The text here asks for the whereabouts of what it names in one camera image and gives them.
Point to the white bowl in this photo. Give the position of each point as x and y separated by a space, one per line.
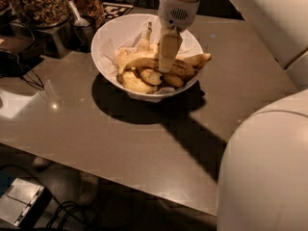
122 29

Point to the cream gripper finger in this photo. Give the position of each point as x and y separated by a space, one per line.
169 45

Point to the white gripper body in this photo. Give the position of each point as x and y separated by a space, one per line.
177 14

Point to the dark metal cup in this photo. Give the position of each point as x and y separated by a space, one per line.
81 36

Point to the white plastic scoop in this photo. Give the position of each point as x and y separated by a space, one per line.
79 21

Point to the metal jar stand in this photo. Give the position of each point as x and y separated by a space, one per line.
55 41

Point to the long top banana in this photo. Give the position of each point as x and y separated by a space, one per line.
125 59

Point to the back left stemmed banana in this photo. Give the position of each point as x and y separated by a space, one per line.
144 42

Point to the black white marker tag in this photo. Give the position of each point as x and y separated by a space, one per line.
114 10

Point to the front left banana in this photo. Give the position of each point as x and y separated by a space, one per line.
130 81

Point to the small banana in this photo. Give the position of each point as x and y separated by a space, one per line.
151 76
173 80

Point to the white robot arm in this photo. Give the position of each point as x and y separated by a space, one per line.
263 176

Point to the right banana on rim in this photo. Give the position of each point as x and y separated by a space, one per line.
199 60

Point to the glass jar of nuts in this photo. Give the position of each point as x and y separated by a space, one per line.
41 13

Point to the grey metal box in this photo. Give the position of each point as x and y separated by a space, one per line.
22 202

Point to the front right small banana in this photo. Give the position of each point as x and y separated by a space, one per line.
173 80

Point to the small middle banana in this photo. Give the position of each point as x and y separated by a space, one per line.
151 76

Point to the black device with cable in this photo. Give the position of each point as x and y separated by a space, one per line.
19 54

